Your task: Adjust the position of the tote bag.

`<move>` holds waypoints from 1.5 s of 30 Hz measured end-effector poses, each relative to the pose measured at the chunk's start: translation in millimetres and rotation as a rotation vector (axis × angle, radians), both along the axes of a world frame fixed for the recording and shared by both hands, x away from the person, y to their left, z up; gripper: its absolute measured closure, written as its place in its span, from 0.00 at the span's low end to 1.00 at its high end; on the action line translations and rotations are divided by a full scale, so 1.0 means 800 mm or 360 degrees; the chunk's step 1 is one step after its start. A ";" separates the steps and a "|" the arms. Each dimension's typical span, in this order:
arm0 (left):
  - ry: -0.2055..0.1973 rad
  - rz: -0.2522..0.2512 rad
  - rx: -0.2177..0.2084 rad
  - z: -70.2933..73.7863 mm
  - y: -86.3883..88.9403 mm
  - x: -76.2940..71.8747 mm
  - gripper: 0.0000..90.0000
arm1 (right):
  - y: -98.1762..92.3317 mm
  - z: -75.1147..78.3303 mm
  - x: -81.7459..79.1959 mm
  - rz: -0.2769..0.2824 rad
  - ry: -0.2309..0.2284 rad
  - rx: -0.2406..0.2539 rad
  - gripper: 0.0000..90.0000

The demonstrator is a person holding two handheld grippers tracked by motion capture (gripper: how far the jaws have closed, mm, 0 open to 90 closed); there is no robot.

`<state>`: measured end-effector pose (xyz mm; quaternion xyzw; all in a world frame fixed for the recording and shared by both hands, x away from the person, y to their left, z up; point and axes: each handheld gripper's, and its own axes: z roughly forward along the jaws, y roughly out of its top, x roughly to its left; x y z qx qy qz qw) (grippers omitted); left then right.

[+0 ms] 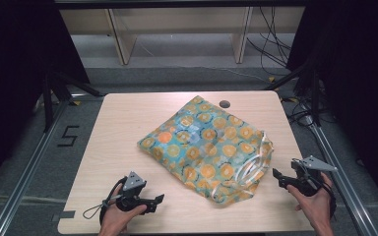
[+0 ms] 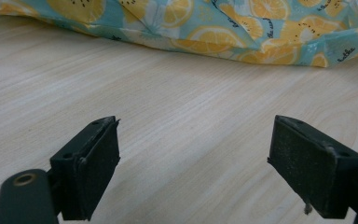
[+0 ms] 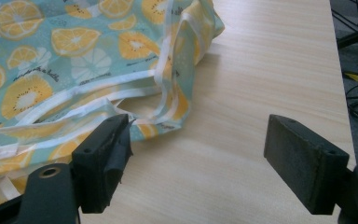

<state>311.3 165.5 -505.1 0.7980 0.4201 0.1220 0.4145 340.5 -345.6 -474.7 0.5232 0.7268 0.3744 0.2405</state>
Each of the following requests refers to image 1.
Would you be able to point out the person's left hand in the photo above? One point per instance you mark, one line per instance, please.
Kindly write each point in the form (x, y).
(111, 219)

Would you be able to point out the round table grommet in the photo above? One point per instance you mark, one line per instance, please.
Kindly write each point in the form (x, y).
(224, 104)

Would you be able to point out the person's right hand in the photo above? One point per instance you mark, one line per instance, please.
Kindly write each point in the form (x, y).
(318, 206)

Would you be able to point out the black metal stand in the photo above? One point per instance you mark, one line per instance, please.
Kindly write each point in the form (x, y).
(49, 105)
(314, 98)

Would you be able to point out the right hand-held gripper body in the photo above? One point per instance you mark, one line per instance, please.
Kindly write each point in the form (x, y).
(310, 178)

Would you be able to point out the black curtain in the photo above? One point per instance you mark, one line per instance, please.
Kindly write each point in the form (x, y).
(16, 82)
(364, 82)

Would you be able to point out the aluminium floor rail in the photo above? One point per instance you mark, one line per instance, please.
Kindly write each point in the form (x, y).
(341, 183)
(26, 177)

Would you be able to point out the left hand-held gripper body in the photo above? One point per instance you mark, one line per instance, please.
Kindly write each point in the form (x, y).
(133, 183)

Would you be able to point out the grey tape strip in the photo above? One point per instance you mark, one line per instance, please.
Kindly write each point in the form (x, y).
(66, 215)

